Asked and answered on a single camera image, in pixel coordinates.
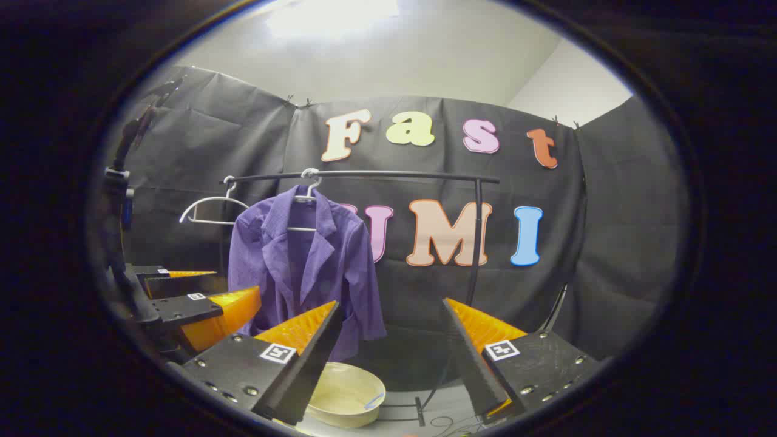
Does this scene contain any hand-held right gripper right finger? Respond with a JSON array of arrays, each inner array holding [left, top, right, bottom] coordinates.
[[441, 297, 602, 425]]

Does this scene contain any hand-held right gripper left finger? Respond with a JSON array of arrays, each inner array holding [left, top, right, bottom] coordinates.
[[181, 300, 344, 427]]

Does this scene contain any purple corduroy jacket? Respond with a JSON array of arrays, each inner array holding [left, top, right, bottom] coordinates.
[[228, 184, 387, 363]]

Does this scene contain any white clothes hanger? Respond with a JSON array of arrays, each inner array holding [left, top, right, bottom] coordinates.
[[287, 168, 324, 233], [179, 175, 251, 226]]

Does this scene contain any black clothes rack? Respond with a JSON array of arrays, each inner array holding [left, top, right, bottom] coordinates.
[[219, 170, 571, 427]]

